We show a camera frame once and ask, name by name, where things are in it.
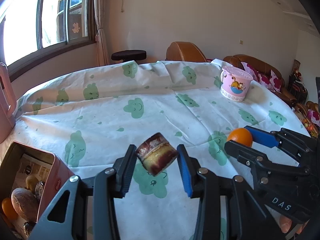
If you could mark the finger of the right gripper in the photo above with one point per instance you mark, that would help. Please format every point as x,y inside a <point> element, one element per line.
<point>243,154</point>

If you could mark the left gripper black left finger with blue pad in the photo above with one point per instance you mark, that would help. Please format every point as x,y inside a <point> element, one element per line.
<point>66,215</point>

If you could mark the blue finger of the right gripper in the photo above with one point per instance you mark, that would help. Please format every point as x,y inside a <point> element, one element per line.
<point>267,139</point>

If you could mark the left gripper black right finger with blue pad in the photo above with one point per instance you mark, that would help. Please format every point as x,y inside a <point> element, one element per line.
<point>228,207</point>

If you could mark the small orange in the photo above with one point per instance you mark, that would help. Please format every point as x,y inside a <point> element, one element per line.
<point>9,210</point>
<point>242,136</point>

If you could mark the large purple brown fruit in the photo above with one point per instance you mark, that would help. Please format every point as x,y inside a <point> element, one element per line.
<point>25,204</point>

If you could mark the yellow brown small fruit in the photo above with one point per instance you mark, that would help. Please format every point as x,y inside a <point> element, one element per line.
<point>31,182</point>

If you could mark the person's hand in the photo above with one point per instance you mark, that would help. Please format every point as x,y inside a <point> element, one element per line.
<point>285,225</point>

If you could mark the pink metal tin box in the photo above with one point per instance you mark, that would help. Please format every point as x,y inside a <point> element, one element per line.
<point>58,175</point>

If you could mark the pink floral cushion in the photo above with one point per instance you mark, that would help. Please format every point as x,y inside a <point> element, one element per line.
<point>272,82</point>

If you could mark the printed paper sheet in tin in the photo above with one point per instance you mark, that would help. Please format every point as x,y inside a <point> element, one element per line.
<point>29,165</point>

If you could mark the pink cartoon cup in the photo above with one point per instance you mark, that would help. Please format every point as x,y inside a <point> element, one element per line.
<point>235,83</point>

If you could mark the brown leather sofa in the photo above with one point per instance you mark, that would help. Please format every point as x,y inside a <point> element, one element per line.
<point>263,68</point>

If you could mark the white green cloud tablecloth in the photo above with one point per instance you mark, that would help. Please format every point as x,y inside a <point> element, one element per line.
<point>88,118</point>

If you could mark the brown leather chair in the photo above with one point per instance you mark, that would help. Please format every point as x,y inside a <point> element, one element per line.
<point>184,51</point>

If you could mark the pink electric kettle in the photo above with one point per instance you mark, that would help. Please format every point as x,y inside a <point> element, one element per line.
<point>8,104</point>

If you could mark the black round stool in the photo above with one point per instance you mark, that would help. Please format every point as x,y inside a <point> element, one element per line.
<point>129,55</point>

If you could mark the pink right curtain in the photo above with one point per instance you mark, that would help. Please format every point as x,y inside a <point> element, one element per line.
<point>100,37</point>

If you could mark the window with dark frame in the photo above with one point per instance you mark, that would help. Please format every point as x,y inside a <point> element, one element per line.
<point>34,31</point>

